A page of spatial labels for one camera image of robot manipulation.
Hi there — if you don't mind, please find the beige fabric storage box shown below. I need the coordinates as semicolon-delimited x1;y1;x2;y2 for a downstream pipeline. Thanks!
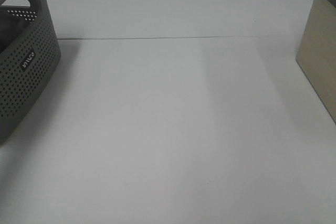
296;0;335;121

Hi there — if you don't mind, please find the grey perforated plastic basket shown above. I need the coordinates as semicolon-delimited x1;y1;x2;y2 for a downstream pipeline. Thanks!
1;0;61;143

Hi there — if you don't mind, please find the dark grey towel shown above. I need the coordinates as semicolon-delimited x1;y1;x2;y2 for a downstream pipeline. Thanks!
1;17;30;52

